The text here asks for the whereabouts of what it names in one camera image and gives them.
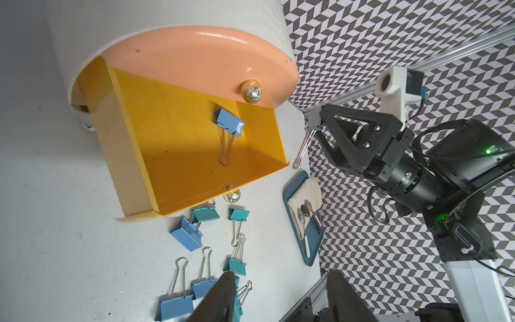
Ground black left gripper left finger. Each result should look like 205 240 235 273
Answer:
187 271 236 322

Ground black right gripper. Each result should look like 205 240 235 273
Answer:
315 104 514 213

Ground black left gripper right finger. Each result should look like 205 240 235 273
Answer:
326 270 378 321

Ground blue binder clip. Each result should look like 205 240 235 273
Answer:
154 257 194 321
170 217 203 252
292 124 323 170
191 246 217 300
213 108 245 166

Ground blue binder clip bottom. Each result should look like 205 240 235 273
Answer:
213 108 245 166

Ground yellow drawer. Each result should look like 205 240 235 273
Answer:
78 57 288 224

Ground green binder clip bottom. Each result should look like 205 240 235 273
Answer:
232 276 253 322

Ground green binder clip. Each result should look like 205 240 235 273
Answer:
190 199 220 224
228 207 250 247
223 233 246 276
232 276 253 322

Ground green binder clip middle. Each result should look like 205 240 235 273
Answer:
223 233 246 276

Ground green binder clip upper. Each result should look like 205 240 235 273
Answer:
228 207 250 247

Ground green binder clip top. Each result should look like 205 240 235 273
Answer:
190 199 220 224

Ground white round drawer cabinet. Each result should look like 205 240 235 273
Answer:
46 1 295 107

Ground beige cloth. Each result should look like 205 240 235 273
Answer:
286 177 322 240

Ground metal spoons on cloth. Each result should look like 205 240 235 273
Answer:
297 199 321 258

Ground teal cutting board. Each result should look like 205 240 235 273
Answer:
282 170 325 266

